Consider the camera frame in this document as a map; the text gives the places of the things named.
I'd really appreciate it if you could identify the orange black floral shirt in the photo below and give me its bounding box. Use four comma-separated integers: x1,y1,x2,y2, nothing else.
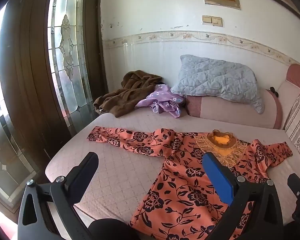
87,126,293,240

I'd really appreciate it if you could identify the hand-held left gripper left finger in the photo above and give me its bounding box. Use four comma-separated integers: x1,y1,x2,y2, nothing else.
17,152,99,240

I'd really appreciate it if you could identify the pink sofa backrest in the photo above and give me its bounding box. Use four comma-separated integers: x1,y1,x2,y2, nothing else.
275,64,300,130

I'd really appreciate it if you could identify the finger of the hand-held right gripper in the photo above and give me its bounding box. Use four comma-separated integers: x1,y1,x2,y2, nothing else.
287,173,300,200

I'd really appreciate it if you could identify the purple floral garment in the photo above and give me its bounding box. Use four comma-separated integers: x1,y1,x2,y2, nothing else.
135,84,185,119

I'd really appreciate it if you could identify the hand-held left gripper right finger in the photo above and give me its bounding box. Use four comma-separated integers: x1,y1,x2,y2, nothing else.
202,152,284,240

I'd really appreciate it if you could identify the wooden door with stained glass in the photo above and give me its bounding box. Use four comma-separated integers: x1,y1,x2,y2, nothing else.
0,0,109,225

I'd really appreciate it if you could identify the pink sofa bolster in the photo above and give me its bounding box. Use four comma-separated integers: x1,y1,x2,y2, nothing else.
185,88,283,130

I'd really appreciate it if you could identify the grey quilted pillow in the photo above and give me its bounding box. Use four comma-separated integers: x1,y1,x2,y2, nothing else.
170,54,265,114

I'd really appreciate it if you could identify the brown fleece robe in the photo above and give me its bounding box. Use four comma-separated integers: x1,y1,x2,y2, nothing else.
93,70,163,118

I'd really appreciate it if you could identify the pink quilted sofa bed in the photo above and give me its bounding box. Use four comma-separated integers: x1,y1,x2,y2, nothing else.
45,109,300,230

